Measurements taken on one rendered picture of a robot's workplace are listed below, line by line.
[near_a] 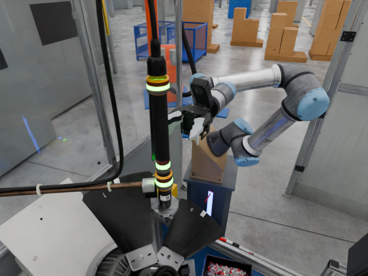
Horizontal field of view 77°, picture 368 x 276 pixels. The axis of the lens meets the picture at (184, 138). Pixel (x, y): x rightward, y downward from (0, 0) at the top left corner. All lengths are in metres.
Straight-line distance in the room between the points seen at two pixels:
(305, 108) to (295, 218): 1.89
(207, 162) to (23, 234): 0.87
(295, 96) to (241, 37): 8.81
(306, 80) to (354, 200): 2.00
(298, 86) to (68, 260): 1.02
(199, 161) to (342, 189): 1.76
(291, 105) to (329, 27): 7.58
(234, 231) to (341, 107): 1.44
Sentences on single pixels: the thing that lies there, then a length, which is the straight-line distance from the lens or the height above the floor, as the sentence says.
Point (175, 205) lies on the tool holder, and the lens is 0.65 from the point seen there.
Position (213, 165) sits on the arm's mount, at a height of 1.12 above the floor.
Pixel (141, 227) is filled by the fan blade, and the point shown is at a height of 1.33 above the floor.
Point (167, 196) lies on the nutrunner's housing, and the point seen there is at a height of 1.51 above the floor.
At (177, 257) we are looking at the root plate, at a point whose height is 1.18.
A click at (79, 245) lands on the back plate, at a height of 1.20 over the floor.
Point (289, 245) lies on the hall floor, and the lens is 2.48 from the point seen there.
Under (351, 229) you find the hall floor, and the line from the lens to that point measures 2.88.
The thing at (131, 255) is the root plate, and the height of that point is 1.25.
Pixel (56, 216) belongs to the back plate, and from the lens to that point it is 0.95.
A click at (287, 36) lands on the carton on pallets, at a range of 7.98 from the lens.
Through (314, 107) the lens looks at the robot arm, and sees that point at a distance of 0.95.
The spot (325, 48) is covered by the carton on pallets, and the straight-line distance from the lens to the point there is 8.63.
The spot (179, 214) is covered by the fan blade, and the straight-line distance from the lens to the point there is 0.99.
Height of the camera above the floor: 1.96
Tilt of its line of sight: 34 degrees down
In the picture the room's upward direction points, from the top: straight up
